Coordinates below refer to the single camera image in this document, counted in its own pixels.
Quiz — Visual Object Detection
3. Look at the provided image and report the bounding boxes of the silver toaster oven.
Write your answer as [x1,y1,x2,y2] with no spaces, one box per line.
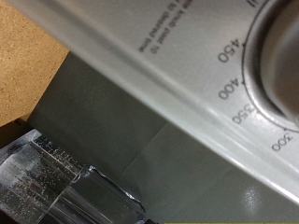
[6,0,299,206]

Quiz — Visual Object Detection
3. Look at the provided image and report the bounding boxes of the silver oven knob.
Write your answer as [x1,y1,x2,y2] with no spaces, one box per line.
[242,0,299,133]

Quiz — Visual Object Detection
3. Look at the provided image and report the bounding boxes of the clear plastic object black ends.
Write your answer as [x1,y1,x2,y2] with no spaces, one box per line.
[0,122,160,224]

